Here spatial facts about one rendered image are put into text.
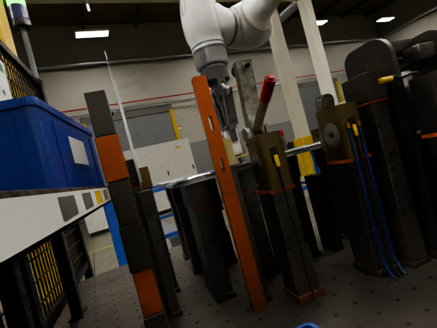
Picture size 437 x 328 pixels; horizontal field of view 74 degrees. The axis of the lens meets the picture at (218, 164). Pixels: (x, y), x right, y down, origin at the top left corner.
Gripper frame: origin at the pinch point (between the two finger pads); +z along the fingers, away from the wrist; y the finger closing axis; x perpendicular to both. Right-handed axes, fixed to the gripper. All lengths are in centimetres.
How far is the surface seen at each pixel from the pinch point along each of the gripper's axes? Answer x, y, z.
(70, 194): 31, -48, 4
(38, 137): 36.6, -32.5, -4.6
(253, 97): -1.3, -16.2, -7.3
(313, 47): -298, 334, -139
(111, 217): 51, 163, 23
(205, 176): 12.0, -10.5, 6.5
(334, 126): -15.5, -21.1, 3.1
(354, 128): -18.0, -23.6, 4.5
